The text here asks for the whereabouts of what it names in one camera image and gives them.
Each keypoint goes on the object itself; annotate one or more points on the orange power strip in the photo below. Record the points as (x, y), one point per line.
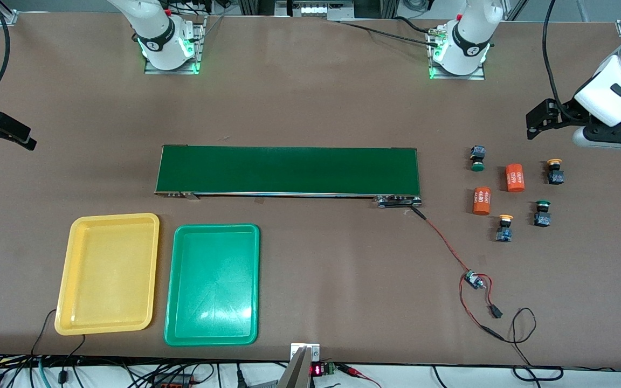
(173, 382)

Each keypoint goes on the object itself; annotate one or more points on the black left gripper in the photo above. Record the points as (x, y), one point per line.
(565, 112)

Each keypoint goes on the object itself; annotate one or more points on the green conveyor belt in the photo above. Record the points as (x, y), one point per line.
(289, 170)

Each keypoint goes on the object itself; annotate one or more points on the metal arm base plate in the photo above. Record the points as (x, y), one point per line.
(459, 77)
(170, 70)

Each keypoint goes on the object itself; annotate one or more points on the red digit display module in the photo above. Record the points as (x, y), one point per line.
(318, 370)

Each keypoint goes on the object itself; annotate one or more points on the red clip lead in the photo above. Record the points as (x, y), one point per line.
(351, 369)

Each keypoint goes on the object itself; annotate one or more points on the yellow push button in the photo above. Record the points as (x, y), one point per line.
(504, 229)
(555, 173)

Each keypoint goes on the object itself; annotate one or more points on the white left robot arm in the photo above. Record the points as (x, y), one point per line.
(469, 32)

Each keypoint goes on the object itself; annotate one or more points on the yellow plastic tray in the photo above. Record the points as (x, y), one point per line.
(105, 280)

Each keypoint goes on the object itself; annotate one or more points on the small speed controller board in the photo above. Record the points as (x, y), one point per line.
(472, 279)

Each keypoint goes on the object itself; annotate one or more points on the green plastic tray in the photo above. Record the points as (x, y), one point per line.
(213, 291)

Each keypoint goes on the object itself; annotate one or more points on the green push button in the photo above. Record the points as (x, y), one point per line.
(542, 215)
(477, 159)

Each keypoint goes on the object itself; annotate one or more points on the orange cylinder white print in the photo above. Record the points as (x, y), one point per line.
(515, 177)
(482, 200)

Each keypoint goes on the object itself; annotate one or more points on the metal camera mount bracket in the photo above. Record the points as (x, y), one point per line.
(299, 372)

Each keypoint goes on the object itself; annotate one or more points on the metal equipment frame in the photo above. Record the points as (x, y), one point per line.
(316, 9)

